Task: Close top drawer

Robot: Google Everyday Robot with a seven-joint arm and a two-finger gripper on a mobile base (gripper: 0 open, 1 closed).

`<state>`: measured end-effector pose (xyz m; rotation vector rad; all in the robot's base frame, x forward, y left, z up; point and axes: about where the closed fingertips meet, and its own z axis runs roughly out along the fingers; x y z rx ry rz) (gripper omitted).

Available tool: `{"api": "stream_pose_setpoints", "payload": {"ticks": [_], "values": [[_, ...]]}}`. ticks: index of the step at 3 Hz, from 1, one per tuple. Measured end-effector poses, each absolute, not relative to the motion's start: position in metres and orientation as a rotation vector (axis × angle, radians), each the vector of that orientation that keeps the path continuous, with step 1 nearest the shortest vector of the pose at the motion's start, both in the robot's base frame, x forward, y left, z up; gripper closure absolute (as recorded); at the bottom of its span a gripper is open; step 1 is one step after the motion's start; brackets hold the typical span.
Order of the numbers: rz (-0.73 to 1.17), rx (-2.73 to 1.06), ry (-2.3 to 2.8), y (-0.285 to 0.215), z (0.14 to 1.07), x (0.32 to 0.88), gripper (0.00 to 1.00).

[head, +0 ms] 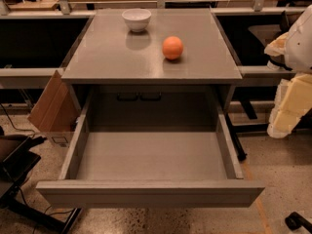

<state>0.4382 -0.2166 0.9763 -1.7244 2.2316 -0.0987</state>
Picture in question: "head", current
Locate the white ceramic bowl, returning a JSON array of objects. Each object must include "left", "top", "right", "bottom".
[{"left": 122, "top": 9, "right": 151, "bottom": 32}]

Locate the black caster wheel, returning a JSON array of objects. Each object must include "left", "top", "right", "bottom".
[{"left": 285, "top": 212, "right": 312, "bottom": 234}]

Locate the brown cardboard box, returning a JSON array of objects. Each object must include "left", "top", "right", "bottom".
[{"left": 28, "top": 71, "right": 79, "bottom": 132}]

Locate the orange ball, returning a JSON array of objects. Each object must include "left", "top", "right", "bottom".
[{"left": 162, "top": 36, "right": 183, "bottom": 60}]

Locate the grey top drawer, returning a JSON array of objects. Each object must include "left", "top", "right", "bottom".
[{"left": 37, "top": 86, "right": 264, "bottom": 208}]

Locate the black floor cable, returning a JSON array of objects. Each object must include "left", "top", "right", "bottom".
[{"left": 0, "top": 103, "right": 36, "bottom": 135}]

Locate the grey drawer cabinet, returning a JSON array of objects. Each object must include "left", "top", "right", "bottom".
[{"left": 61, "top": 9, "right": 242, "bottom": 120}]

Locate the black stand with base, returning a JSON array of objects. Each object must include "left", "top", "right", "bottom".
[{"left": 0, "top": 135, "right": 81, "bottom": 234}]

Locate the black chair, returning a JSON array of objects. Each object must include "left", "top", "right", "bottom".
[{"left": 248, "top": 12, "right": 301, "bottom": 69}]

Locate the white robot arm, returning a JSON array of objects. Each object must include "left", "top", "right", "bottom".
[{"left": 264, "top": 5, "right": 312, "bottom": 138}]

